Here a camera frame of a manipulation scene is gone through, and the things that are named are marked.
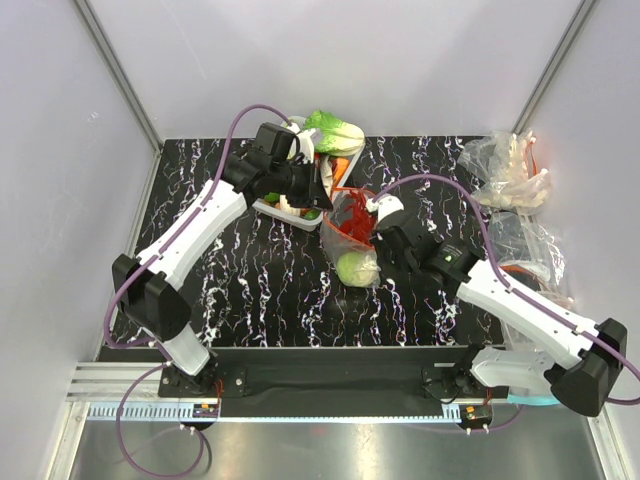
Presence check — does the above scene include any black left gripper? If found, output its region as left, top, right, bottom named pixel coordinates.
left=270, top=157, right=333, bottom=211

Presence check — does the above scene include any red toy lobster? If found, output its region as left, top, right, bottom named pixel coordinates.
left=339, top=191, right=375, bottom=245

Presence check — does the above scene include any clear zip bag orange zipper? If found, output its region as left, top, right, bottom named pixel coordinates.
left=320, top=187, right=377, bottom=270

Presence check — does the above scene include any round green cabbage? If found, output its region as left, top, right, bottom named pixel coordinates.
left=336, top=251, right=379, bottom=288

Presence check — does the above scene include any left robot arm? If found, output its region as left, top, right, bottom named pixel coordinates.
left=110, top=123, right=333, bottom=396

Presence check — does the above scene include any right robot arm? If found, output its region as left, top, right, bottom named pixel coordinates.
left=371, top=208, right=627, bottom=417

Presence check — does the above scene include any teal zip bag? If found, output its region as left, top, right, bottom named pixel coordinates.
left=507, top=393, right=560, bottom=407

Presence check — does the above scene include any green bell pepper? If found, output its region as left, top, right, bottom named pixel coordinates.
left=303, top=210, right=321, bottom=221

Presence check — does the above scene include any white plastic basket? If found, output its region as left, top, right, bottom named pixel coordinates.
left=254, top=113, right=364, bottom=231

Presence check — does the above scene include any orange carrot piece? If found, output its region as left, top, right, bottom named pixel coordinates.
left=331, top=157, right=350, bottom=187

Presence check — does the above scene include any napa cabbage toy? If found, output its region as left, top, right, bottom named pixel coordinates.
left=304, top=110, right=365, bottom=157

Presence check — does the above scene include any pile of clear bags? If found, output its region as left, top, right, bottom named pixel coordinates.
left=458, top=131, right=574, bottom=311

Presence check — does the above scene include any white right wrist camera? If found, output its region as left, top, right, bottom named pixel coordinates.
left=365, top=194, right=404, bottom=222

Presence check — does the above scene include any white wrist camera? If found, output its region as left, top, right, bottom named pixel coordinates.
left=288, top=125, right=324, bottom=163
left=365, top=194, right=404, bottom=222

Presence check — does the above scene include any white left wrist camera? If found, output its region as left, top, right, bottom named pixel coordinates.
left=288, top=125, right=324, bottom=163

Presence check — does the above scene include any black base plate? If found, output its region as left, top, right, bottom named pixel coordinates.
left=159, top=345, right=479, bottom=398

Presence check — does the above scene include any aluminium frame post left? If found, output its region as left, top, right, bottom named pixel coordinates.
left=71, top=0, right=164, bottom=154

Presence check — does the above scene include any aluminium frame post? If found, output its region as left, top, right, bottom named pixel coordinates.
left=511, top=0, right=600, bottom=135
left=71, top=0, right=164, bottom=154

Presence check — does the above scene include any aluminium frame post right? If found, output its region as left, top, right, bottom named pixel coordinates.
left=511, top=0, right=600, bottom=135

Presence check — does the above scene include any purple floor cable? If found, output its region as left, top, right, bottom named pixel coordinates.
left=115, top=363, right=213, bottom=475

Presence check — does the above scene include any white slotted cable duct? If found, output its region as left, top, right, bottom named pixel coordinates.
left=88, top=401, right=462, bottom=424

